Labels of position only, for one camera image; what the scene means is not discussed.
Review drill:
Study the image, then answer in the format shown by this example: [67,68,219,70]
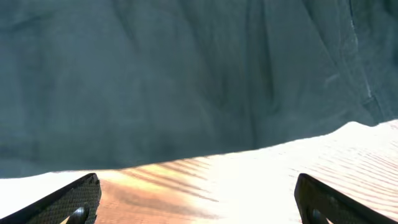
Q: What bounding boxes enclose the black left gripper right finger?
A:
[294,173,397,224]

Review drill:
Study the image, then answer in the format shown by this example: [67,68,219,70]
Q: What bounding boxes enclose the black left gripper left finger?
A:
[1,173,101,224]

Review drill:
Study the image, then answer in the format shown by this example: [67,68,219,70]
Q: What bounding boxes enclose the black shorts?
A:
[1,0,397,178]

